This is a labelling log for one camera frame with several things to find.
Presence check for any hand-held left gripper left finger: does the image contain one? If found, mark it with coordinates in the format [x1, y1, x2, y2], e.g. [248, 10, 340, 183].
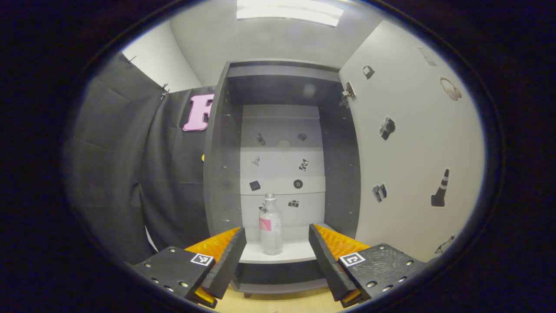
[130, 226, 247, 309]

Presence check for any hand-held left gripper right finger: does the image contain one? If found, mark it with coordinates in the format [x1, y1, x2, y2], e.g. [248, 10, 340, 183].
[308, 223, 429, 308]

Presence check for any clear plastic bottle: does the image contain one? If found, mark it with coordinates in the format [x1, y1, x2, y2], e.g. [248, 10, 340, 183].
[259, 193, 284, 256]

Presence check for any beige cabinet door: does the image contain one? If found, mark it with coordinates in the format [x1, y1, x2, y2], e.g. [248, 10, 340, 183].
[338, 20, 485, 263]

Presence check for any dark grey cabinet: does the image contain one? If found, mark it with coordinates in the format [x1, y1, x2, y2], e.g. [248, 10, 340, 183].
[203, 60, 361, 298]

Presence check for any metal door hinge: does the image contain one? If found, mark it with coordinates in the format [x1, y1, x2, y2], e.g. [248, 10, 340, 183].
[340, 81, 357, 108]

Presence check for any black backdrop cloth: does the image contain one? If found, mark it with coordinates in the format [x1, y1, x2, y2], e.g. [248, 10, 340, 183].
[65, 52, 215, 266]

